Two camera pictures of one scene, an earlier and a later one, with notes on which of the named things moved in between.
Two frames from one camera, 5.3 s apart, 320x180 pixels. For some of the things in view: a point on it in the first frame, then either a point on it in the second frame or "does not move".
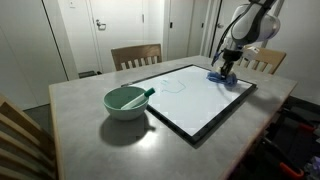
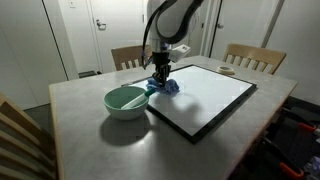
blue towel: x=229 y=80 → x=170 y=86
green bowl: x=117 y=97 does not move
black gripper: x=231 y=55 → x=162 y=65
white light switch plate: x=72 y=4 does not move
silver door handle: x=101 y=27 does not move
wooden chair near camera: x=26 y=151 does not move
